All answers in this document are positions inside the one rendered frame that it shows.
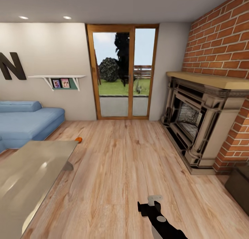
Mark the pumpkin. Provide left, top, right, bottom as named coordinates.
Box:
left=75, top=137, right=82, bottom=143

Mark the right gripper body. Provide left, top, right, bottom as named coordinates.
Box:
left=141, top=202, right=161, bottom=218

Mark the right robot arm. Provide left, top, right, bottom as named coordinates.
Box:
left=138, top=195, right=188, bottom=239

